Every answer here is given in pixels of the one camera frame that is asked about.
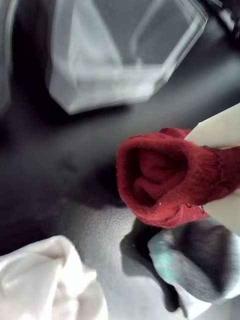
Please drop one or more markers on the cream gripper right finger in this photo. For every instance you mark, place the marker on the cream gripper right finger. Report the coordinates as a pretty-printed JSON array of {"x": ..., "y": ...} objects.
[{"x": 225, "y": 212}]

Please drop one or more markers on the cream gripper left finger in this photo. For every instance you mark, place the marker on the cream gripper left finger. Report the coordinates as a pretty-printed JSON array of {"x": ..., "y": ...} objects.
[{"x": 220, "y": 130}]

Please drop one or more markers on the dark red sock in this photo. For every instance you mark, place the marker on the dark red sock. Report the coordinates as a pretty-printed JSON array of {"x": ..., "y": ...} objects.
[{"x": 195, "y": 175}]

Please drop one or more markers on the grey and teal sock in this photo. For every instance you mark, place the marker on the grey and teal sock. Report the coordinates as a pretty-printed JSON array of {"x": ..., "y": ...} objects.
[{"x": 190, "y": 270}]

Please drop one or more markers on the white sock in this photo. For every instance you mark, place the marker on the white sock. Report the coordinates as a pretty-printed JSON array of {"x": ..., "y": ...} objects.
[{"x": 45, "y": 282}]

